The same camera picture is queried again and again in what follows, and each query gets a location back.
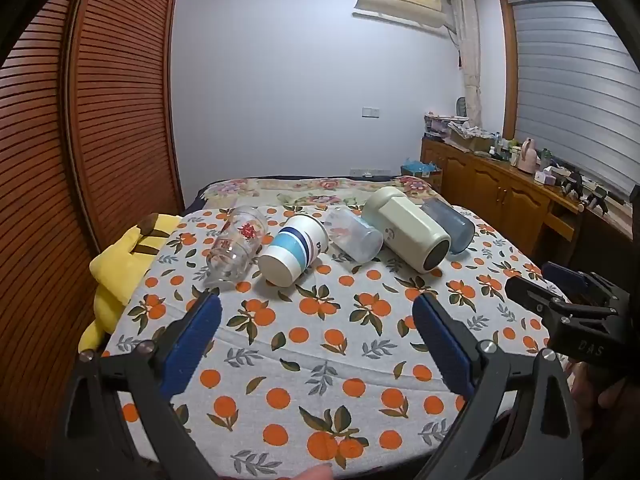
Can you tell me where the wooden sideboard cabinet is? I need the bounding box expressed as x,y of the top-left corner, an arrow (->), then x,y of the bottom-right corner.
420,136 -> 587,272

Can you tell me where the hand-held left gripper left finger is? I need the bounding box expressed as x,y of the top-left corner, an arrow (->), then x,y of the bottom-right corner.
50,290 -> 223,480

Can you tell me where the blue translucent plastic cup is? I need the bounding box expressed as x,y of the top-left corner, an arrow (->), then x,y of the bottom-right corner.
420,198 -> 476,255

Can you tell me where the clear glass cup red print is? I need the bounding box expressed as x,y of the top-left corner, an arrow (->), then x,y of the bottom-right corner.
202,205 -> 269,289

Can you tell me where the pink thermos jug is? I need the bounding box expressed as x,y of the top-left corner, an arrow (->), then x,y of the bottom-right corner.
516,138 -> 539,174

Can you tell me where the teal plastic bag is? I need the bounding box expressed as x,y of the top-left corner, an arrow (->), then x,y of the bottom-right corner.
400,157 -> 444,179

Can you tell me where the yellow plush toy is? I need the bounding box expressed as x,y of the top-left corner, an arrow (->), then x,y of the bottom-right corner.
77,212 -> 184,354

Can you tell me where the pile of boxes and papers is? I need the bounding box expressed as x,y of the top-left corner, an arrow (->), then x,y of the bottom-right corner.
423,109 -> 497,154

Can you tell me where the floral quilt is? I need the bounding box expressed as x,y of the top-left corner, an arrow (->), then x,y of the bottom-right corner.
199,175 -> 442,211

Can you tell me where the grey window blind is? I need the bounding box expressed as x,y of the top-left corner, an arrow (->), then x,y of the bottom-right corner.
512,0 -> 640,202

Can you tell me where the wooden louvered wardrobe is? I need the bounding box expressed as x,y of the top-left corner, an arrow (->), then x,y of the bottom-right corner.
0,0 -> 185,361

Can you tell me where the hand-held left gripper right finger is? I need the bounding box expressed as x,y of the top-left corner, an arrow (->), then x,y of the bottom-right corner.
412,292 -> 586,480

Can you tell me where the wrapped air conditioner pipe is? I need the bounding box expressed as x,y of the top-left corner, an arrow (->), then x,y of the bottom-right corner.
449,0 -> 484,127

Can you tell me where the person's right hand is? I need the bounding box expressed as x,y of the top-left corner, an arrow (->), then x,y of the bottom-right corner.
564,352 -> 640,413

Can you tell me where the orange fruit print bedsheet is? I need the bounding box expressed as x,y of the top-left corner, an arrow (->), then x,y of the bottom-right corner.
99,204 -> 568,479

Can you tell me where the white blue striped paper cup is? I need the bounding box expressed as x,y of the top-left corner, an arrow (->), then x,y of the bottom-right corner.
258,213 -> 330,288

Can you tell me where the person's left hand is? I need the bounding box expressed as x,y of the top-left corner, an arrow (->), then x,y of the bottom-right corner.
284,463 -> 334,480

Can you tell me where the cream green thermos cup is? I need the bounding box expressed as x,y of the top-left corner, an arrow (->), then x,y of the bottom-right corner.
361,186 -> 452,275

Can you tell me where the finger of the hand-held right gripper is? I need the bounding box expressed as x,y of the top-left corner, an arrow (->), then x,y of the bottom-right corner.
504,275 -> 573,323
541,261 -> 608,297

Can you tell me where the clear plastic cup pink print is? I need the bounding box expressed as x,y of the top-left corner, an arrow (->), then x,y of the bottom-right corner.
325,206 -> 384,263

